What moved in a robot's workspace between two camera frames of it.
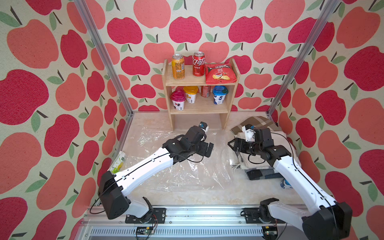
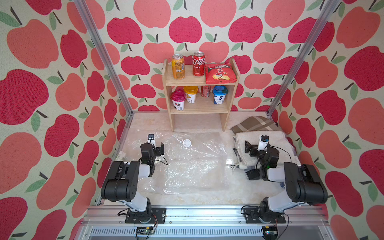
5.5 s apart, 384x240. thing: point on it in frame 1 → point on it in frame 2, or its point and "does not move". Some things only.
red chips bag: [219, 73] does not move
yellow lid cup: [191, 92] does not move
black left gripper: [204, 151] → [160, 150]
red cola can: [198, 61] does not move
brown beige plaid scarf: [257, 122] does not move
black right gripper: [241, 141] → [250, 147]
